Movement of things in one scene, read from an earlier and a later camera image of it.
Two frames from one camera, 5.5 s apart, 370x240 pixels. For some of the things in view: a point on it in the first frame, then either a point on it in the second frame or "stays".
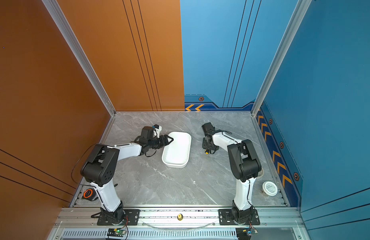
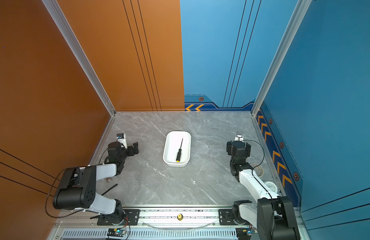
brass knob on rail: x=180 y=217 stays
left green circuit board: x=116 y=232 stays
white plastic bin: x=177 y=153 stays
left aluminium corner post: x=56 y=10 stays
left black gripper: x=166 y=141 -> x=135 y=148
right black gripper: x=204 y=146 -> x=229 y=147
